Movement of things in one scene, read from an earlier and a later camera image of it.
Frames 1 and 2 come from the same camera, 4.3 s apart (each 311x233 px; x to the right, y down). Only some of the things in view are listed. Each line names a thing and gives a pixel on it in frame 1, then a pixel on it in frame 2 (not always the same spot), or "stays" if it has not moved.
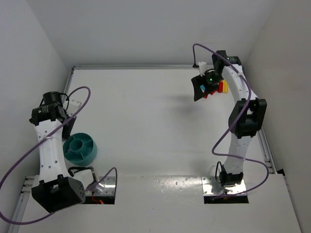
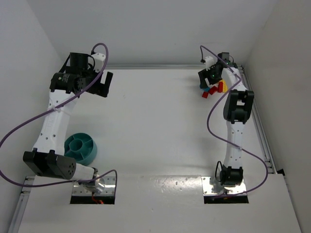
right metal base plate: x=210 y=187 stays
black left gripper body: x=68 y=126 -> x=100 y=85
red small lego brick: x=212 y=92 stays
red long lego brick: x=220 y=87 stays
